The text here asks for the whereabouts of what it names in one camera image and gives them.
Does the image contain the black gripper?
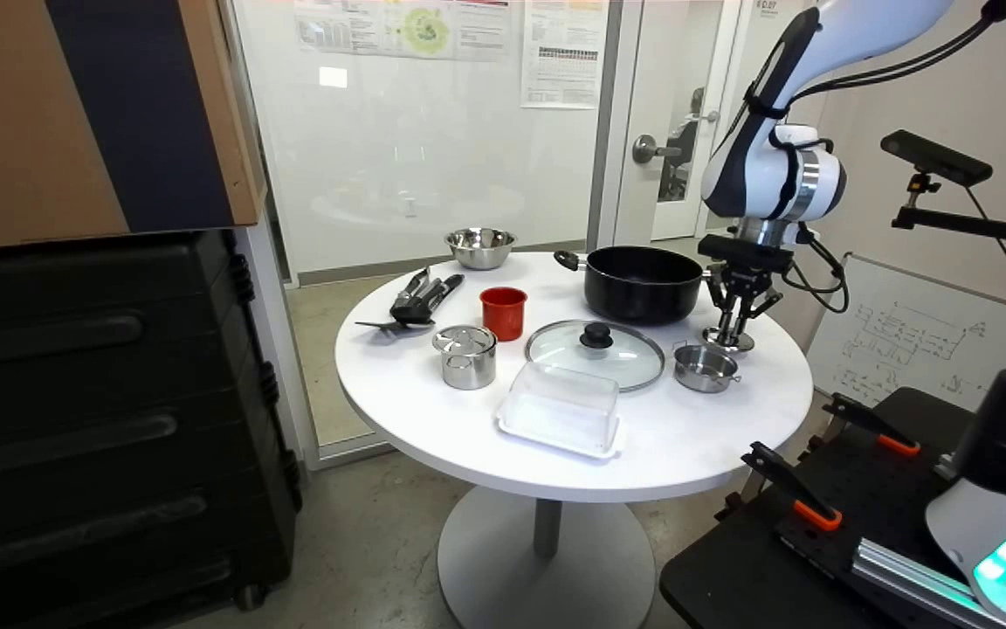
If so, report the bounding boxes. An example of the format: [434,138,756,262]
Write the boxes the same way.
[697,235,790,345]

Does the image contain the small silver pot lid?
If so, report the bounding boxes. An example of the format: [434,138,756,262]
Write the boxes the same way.
[700,328,753,354]

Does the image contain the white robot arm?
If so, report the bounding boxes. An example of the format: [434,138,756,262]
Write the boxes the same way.
[697,0,954,345]

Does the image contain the small silver pot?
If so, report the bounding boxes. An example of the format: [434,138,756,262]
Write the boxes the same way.
[675,345,736,393]

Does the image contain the large black pot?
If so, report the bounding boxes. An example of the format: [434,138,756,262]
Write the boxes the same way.
[554,244,700,324]

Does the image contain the glass lid with black knob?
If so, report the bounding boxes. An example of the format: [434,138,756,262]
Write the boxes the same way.
[522,317,665,390]

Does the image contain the round white table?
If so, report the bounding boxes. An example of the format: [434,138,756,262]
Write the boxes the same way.
[335,285,815,629]

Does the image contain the clear plastic container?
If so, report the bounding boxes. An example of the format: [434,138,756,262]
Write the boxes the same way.
[491,367,619,460]

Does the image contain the red cup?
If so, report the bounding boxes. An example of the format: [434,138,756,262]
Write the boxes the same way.
[479,285,526,341]

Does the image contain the black mounting breadboard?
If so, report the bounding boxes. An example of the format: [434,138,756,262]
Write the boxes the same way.
[660,388,972,629]

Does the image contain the silver metal bowl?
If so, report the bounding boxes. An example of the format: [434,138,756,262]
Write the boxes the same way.
[447,226,514,271]

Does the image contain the steel measuring cup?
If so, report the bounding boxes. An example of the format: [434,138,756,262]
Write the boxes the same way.
[434,324,495,390]

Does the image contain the black kitchen utensils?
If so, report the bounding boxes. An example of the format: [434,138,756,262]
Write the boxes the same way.
[376,270,465,340]

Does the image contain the black hard case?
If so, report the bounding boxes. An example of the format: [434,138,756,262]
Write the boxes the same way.
[0,235,301,629]

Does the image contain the cardboard box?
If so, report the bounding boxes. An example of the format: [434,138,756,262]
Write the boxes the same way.
[0,0,265,249]

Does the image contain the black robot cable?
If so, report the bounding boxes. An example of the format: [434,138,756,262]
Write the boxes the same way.
[787,223,851,317]

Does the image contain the door handle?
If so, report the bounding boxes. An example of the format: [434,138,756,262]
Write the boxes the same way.
[631,134,669,163]

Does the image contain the far orange-handled clamp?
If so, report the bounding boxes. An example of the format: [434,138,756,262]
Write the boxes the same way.
[823,390,920,458]

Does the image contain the orange-handled clamp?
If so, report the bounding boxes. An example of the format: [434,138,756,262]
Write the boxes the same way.
[743,441,846,533]
[823,390,920,458]

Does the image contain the near orange-handled clamp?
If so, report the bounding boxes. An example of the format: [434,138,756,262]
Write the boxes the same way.
[743,441,846,533]

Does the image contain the black camera on stand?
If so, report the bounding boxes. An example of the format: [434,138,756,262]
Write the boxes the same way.
[881,128,991,186]

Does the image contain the aluminium extrusion rail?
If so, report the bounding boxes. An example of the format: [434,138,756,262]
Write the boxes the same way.
[851,538,1002,629]

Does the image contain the wall posters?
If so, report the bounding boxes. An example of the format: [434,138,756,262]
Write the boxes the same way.
[294,0,606,113]

